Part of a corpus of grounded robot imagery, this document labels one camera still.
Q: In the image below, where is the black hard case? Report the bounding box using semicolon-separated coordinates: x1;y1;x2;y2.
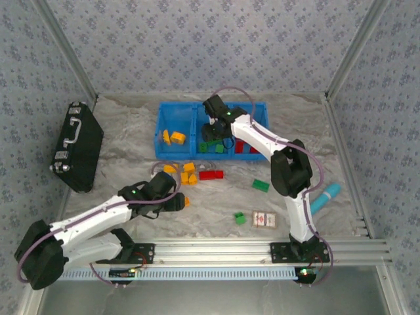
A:
49;100;105;194

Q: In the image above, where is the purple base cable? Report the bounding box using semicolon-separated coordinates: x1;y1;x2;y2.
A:
308;232;335;288
89;262;119;289

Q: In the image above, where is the aluminium frame post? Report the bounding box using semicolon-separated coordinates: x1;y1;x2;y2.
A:
324;0;393;99
34;0;100;101

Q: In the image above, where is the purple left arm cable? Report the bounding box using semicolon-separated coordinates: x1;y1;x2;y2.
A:
16;161;182;285

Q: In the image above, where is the small circuit board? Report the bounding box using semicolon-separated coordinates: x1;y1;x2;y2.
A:
294;266;320;284
109;268;137;280

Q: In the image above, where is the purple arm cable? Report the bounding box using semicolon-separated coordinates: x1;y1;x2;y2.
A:
16;161;182;285
213;85;327;237

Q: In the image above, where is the blue plastic compartment bin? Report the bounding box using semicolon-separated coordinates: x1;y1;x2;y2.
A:
154;101;270;162

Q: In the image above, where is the aluminium mounting rail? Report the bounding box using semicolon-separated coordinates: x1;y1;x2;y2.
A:
35;238;394;267

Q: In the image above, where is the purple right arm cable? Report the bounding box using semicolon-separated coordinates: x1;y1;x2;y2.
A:
213;85;327;237

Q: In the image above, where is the teal cylindrical tube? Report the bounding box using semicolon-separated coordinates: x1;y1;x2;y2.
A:
310;182;343;217

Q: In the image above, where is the slotted pale blue cable duct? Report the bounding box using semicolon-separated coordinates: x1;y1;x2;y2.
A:
60;266;299;282

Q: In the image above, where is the playing card box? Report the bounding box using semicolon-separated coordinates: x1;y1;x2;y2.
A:
251;210;278;230

